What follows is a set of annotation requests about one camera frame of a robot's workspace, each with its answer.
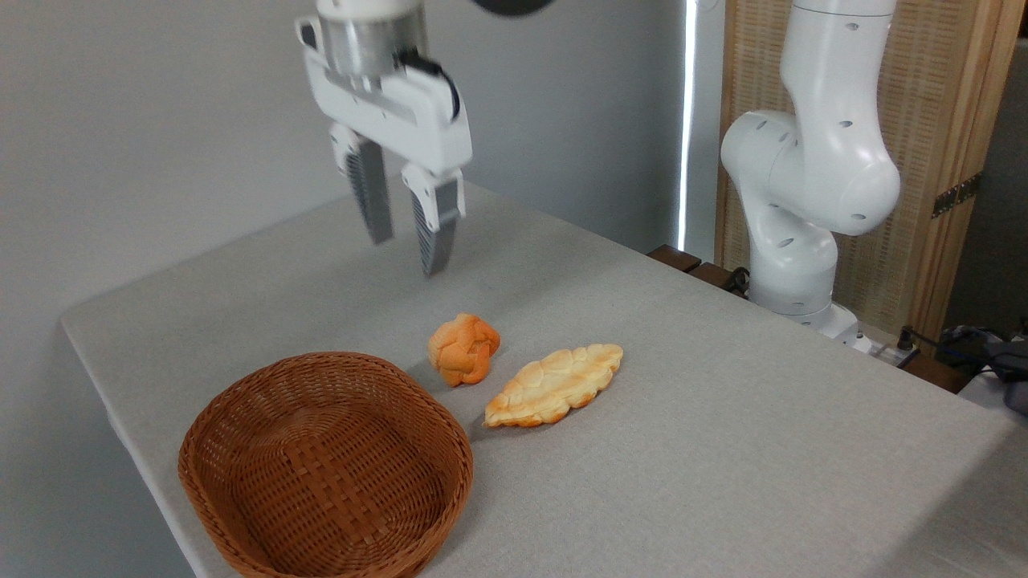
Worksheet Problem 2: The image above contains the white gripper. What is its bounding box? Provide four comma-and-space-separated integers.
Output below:
295, 16, 474, 279

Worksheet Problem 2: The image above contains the round golden bread roll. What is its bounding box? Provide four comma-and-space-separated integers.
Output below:
427, 312, 502, 389

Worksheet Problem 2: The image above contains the leaf-shaped flat bread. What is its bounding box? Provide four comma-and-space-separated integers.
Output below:
483, 344, 625, 429

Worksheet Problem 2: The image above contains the brown woven wicker basket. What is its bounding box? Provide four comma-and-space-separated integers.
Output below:
177, 352, 475, 578

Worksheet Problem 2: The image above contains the dark brown wooden block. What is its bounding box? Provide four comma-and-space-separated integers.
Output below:
647, 244, 703, 275
688, 262, 736, 291

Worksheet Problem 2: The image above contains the white power strip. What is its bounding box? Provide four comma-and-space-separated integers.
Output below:
850, 331, 918, 368

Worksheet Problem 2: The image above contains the wooden rattan folding screen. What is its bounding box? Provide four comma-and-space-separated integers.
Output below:
714, 0, 1027, 348

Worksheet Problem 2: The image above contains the metal screen hinge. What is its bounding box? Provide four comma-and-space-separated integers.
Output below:
931, 172, 983, 220

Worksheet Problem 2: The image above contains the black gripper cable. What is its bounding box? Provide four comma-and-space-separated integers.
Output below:
398, 50, 462, 121

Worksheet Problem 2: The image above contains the dark bag with cables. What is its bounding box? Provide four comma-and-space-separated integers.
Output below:
936, 320, 1028, 417

